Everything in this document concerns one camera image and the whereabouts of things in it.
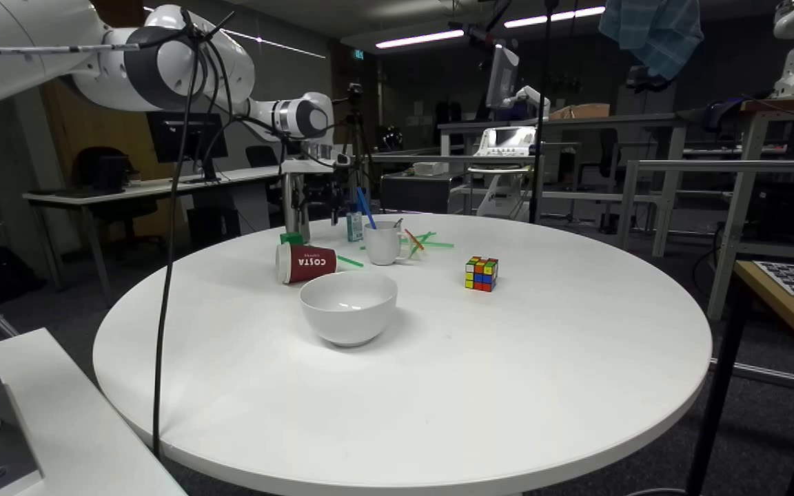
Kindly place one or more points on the grey metal frame table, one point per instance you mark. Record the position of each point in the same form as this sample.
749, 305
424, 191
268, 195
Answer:
599, 125

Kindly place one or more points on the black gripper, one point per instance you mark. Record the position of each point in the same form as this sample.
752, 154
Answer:
332, 187

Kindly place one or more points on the wood top metal leg table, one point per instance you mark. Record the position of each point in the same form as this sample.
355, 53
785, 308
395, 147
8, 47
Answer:
756, 114

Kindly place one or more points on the blue hanging cloth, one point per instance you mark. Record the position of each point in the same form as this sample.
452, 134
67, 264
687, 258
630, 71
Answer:
654, 32

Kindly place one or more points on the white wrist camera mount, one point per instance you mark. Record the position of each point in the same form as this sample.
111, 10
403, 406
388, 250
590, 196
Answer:
303, 167

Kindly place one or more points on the cardboard box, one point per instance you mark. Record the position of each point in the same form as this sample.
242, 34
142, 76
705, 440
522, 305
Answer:
579, 112

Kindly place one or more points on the green cube block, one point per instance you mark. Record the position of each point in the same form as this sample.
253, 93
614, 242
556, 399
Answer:
289, 238

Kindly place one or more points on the long green plastic straw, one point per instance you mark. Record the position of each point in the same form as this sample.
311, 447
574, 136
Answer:
351, 260

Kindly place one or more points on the Rubik's cube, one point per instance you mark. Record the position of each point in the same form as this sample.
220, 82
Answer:
479, 275

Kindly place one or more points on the small teal bottle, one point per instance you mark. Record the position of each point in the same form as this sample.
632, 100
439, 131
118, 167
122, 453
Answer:
352, 231

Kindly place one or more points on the orange plastic straw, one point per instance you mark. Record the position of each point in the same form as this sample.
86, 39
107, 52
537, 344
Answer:
410, 242

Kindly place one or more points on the blue pen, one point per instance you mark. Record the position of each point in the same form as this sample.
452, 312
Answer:
365, 211

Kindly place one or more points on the white robot base table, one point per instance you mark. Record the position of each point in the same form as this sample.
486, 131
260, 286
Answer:
74, 432

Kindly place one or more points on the red paper cup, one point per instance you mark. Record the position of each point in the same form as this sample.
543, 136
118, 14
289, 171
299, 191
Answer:
310, 264

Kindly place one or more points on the silver metal bottle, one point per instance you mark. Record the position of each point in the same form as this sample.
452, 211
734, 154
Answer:
295, 207

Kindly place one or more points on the clear plastic cup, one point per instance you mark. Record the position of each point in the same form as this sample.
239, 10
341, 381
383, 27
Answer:
380, 243

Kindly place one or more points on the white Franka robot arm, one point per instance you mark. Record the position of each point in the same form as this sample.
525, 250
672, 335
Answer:
231, 65

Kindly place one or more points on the grey metal rack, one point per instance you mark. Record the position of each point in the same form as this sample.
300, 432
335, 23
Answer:
689, 167

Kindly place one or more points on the white ceramic bowl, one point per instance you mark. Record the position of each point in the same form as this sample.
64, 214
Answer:
347, 312

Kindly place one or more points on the white medical equipment cart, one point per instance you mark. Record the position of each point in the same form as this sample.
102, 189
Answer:
508, 147

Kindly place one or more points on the long white office desk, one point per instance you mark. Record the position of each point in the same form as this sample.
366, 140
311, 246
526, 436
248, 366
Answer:
129, 191

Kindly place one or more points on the ceiling light strip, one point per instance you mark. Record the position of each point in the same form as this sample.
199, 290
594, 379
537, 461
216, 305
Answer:
420, 39
551, 14

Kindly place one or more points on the black camera tripod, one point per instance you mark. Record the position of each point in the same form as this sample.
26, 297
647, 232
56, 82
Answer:
355, 119

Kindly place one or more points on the black computer monitor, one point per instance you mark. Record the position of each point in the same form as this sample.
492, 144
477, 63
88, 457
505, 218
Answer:
199, 141

